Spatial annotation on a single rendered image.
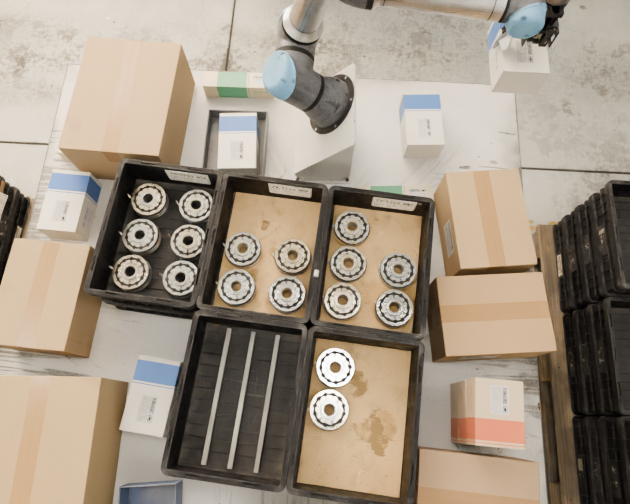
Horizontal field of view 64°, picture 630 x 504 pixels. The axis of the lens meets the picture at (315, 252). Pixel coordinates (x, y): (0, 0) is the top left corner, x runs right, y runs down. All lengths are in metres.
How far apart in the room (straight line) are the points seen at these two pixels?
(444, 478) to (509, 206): 0.77
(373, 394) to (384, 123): 0.92
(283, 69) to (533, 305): 0.94
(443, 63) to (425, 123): 1.21
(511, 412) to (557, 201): 1.50
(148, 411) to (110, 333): 0.29
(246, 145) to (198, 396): 0.78
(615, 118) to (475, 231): 1.66
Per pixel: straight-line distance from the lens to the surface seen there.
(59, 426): 1.46
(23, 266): 1.63
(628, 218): 2.20
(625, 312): 2.21
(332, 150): 1.52
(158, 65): 1.75
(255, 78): 1.84
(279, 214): 1.51
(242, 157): 1.64
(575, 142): 2.89
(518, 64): 1.49
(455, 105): 1.91
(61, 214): 1.72
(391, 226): 1.51
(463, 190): 1.57
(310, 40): 1.50
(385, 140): 1.78
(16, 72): 3.19
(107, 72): 1.78
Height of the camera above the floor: 2.22
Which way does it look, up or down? 72 degrees down
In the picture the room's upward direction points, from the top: 1 degrees clockwise
